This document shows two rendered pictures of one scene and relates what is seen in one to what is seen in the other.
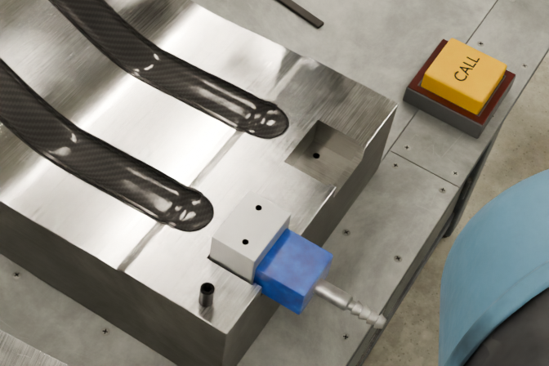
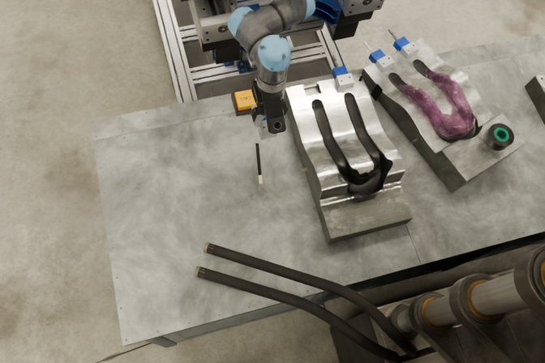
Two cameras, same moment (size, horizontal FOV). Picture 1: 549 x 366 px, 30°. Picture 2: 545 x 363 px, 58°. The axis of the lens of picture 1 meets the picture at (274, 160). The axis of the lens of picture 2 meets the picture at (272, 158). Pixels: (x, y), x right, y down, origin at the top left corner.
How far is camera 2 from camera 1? 1.48 m
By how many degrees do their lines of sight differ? 58
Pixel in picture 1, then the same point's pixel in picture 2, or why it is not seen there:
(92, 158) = (356, 124)
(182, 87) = (324, 126)
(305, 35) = (263, 144)
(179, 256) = (358, 91)
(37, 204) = (375, 120)
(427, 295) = not seen: hidden behind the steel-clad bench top
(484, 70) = (242, 95)
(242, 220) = (346, 80)
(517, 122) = (75, 225)
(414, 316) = not seen: hidden behind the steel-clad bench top
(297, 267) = (341, 70)
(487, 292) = not seen: outside the picture
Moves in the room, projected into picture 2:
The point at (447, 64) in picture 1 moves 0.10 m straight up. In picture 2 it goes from (248, 102) to (249, 86)
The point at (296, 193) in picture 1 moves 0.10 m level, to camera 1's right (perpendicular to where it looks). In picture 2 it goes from (325, 86) to (306, 65)
